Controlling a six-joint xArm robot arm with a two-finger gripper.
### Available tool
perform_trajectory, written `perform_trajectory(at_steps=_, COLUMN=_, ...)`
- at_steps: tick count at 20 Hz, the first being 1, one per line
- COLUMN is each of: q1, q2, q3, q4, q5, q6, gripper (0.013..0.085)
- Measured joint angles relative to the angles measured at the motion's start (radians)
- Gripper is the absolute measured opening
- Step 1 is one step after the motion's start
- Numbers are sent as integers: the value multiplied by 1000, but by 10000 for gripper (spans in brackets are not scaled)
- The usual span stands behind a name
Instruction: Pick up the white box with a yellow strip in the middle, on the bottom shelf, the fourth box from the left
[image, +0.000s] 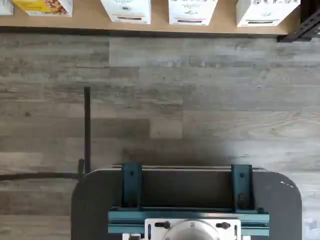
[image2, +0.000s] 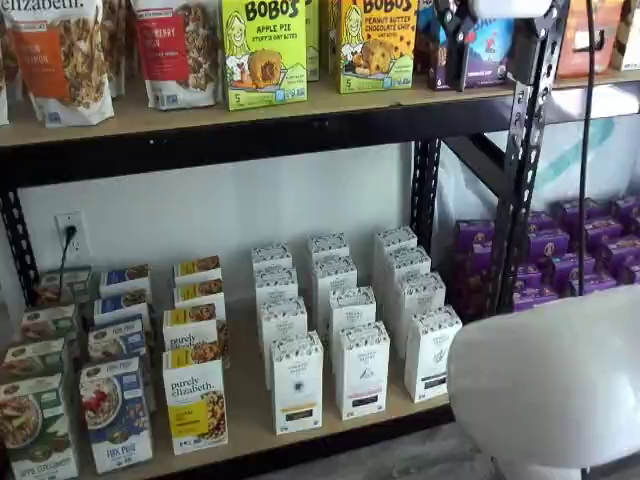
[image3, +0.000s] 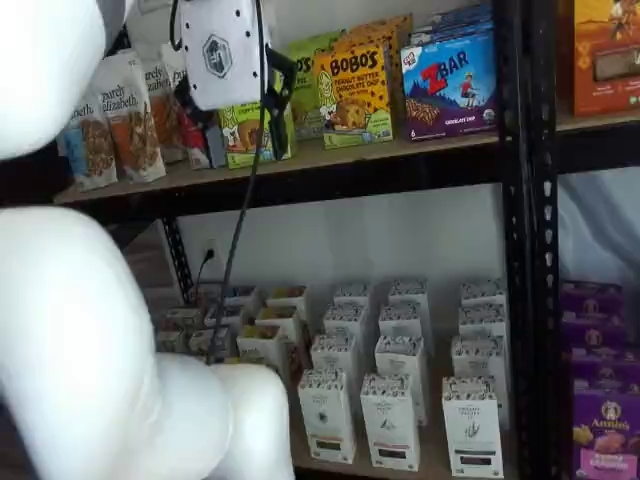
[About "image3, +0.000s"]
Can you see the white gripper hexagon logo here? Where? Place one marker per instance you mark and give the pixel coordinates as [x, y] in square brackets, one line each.
[225, 55]

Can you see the white box yellow strip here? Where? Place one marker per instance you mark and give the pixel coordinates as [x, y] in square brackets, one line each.
[325, 420]
[352, 295]
[335, 355]
[345, 320]

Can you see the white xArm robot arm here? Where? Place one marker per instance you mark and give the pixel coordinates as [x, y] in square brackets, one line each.
[75, 325]

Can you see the green Bobo's box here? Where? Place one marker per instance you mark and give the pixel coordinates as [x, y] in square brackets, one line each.
[305, 100]
[240, 140]
[320, 42]

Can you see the yellow Bobo's box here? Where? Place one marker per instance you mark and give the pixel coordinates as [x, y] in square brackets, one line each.
[350, 95]
[395, 25]
[370, 37]

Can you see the small white granola box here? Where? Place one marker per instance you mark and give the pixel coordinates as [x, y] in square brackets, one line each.
[182, 317]
[245, 295]
[202, 340]
[234, 315]
[170, 340]

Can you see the white granola box yellow label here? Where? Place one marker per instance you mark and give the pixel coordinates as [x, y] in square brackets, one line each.
[287, 296]
[260, 345]
[280, 320]

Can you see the blue Z Bar box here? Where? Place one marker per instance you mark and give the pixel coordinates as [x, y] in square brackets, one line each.
[465, 15]
[450, 32]
[445, 90]

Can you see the white box pink strip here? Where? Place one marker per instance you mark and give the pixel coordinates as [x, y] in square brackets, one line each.
[400, 355]
[400, 320]
[390, 425]
[407, 292]

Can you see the black metal shelf rack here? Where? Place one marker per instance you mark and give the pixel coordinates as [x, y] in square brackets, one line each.
[512, 200]
[545, 150]

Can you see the white box sprig drawing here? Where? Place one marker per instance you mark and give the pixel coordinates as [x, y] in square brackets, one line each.
[477, 357]
[482, 320]
[482, 292]
[472, 430]

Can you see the orange snack box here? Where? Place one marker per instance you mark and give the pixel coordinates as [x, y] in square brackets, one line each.
[605, 60]

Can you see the purple Annie's box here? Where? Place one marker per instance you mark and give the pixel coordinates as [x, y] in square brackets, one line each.
[590, 300]
[595, 335]
[605, 440]
[605, 370]

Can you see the granola bag red label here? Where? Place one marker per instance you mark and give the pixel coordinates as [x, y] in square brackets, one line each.
[172, 62]

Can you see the granola bag orange label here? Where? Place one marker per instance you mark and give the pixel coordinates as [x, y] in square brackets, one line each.
[157, 77]
[127, 135]

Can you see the granola bag blue label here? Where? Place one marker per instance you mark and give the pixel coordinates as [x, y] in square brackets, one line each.
[92, 150]

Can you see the dark furniture piece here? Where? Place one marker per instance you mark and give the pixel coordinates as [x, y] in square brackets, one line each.
[20, 180]

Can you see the white cloth backdrop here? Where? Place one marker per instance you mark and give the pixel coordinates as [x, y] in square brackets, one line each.
[600, 225]

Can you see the white wall outlet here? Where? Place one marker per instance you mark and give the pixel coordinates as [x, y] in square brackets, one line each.
[213, 245]

